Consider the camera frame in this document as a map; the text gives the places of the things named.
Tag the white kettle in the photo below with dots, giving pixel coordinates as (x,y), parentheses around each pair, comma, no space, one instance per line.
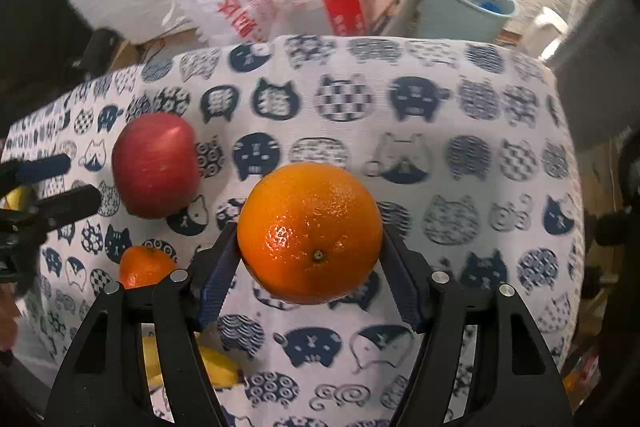
(545,29)

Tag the cat print tablecloth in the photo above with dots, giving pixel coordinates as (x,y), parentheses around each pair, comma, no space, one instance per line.
(500,217)

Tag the grey clothes on chair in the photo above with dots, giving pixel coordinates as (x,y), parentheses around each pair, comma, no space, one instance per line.
(600,57)

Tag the red apple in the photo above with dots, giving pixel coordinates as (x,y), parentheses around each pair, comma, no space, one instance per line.
(152,164)

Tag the orange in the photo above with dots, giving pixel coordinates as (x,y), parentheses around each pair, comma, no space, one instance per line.
(142,269)
(310,232)

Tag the black speaker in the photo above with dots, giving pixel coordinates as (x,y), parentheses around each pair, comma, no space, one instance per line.
(100,47)

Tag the black panel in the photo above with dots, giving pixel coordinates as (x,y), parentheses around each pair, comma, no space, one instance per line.
(30,7)

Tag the yellow banana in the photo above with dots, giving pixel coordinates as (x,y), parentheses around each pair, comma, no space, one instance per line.
(220,364)

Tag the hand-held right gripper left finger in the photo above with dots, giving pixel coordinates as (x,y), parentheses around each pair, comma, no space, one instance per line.
(215,282)

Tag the light blue trash bin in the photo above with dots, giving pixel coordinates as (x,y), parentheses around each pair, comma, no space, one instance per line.
(460,12)

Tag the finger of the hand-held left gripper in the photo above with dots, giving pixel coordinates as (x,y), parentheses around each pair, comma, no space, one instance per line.
(42,167)
(65,204)

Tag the orange packet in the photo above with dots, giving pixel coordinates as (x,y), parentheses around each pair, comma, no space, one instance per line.
(582,369)

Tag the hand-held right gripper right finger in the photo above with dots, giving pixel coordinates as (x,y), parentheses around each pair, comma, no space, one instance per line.
(405,287)

